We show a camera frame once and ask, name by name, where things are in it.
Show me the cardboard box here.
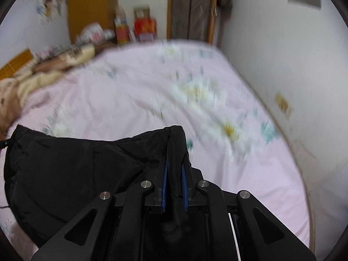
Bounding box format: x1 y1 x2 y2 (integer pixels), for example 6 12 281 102
133 5 150 19

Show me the white plastic bag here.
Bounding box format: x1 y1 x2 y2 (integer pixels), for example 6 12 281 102
82 23 105 41

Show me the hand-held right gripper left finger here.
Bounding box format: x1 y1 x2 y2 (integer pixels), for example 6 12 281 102
30 152 170 261

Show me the bedside clutter pile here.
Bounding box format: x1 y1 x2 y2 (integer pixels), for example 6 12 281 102
34 42 82 60

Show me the pink floral bed sheet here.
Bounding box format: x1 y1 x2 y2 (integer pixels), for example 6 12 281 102
0 39 312 261

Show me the black puffer jacket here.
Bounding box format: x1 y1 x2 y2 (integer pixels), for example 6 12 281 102
4 124 209 261

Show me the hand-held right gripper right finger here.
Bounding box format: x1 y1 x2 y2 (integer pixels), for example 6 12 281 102
181 163 317 261

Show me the clear snack bag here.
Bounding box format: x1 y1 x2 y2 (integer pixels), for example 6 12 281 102
114 7 128 25

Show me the wooden headboard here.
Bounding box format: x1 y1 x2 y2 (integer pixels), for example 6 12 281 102
0 48 34 80

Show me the small red box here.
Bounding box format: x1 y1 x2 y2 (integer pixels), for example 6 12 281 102
115 24 131 44

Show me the red gift box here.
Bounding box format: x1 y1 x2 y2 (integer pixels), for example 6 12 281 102
134 18 157 36

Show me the grey door with wooden frame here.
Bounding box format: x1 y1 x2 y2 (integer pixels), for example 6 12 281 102
167 0 221 44

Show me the cartoon wall poster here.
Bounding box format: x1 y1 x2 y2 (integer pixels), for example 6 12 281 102
26 0 68 23

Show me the brown cartoon blanket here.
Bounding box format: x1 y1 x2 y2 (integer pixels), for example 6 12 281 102
0 43 95 131

